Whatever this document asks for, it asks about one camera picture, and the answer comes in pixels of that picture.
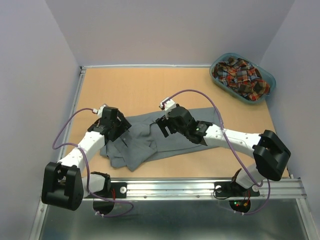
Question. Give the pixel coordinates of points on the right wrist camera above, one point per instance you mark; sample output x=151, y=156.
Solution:
x=167, y=105

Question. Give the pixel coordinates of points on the aluminium back rail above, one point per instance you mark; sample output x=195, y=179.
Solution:
x=145, y=66

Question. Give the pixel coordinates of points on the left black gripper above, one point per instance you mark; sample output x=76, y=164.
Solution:
x=124, y=125

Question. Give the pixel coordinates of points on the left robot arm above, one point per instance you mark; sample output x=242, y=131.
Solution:
x=69, y=180

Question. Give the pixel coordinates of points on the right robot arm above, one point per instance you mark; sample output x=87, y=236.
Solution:
x=270, y=154

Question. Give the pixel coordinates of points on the aluminium rail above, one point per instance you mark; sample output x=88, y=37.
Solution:
x=178, y=189
x=145, y=66

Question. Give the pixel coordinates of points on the teal plastic basket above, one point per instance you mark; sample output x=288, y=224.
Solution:
x=265, y=75

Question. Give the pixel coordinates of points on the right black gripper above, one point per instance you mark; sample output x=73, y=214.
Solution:
x=162, y=122

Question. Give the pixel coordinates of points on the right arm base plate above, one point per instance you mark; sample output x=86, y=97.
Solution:
x=225, y=191

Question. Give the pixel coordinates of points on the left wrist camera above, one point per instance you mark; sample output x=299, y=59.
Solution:
x=99, y=111

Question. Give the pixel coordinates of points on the grey long sleeve shirt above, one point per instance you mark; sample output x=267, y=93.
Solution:
x=144, y=142

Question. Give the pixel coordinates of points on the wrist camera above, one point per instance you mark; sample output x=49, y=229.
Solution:
x=99, y=111
x=167, y=105

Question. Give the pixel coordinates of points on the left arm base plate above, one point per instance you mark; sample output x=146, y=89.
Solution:
x=120, y=190

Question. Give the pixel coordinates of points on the plaid long sleeve shirt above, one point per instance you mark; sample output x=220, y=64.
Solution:
x=242, y=78

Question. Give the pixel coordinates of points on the aluminium front rail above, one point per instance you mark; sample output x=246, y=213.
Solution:
x=178, y=189

